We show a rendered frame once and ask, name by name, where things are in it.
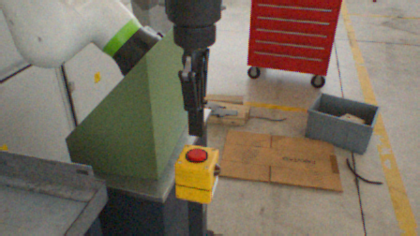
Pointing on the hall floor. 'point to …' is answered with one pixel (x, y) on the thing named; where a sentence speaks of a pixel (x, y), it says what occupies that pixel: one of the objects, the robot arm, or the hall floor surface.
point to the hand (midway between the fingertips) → (196, 120)
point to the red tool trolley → (292, 36)
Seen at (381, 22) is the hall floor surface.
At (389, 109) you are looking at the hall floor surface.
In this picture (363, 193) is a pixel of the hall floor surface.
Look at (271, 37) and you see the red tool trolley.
